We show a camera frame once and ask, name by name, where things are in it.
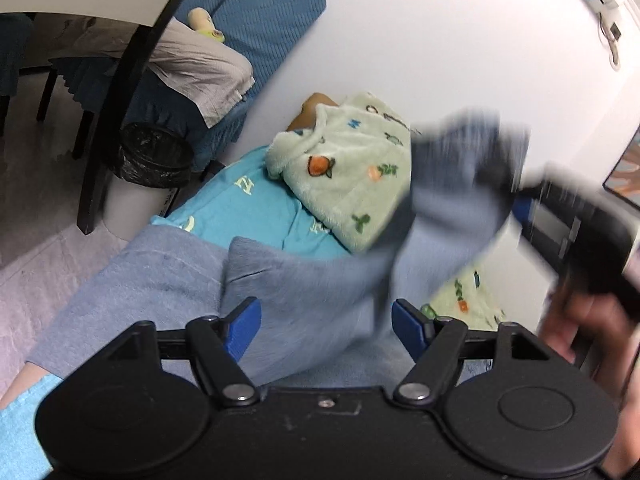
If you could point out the beige cloth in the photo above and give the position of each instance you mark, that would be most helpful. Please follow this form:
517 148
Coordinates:
195 75

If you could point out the person's right hand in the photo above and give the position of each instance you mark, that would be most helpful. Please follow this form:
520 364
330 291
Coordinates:
585 330

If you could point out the teal printed bed sheet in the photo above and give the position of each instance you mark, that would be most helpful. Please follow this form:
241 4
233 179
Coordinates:
250 210

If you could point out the black bin with bag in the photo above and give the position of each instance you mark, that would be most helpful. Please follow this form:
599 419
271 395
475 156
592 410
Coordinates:
145 170

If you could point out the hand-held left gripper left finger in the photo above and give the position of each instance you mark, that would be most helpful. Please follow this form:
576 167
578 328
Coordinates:
245 325

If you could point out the green printed fleece blanket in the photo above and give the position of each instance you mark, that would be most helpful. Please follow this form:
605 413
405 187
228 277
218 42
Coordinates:
350 170

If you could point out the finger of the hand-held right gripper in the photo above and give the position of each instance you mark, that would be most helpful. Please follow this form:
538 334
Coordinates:
525 207

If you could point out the yellow plush toy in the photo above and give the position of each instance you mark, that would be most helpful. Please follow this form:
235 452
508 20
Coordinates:
205 22

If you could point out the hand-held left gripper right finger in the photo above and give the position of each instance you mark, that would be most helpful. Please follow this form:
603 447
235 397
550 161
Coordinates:
407 327

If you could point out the blue denim jeans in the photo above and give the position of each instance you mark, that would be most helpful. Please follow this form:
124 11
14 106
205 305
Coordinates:
310 285

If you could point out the dark teal covered chair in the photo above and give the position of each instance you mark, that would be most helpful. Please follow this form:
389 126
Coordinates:
12 60

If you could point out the person's right forearm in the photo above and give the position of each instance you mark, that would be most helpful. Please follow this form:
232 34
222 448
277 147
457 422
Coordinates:
625 440

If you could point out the framed leaf wall picture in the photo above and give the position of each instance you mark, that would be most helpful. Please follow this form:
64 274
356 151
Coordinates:
625 175

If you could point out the white wall pipe cover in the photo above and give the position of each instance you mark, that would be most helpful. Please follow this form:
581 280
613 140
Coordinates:
612 40

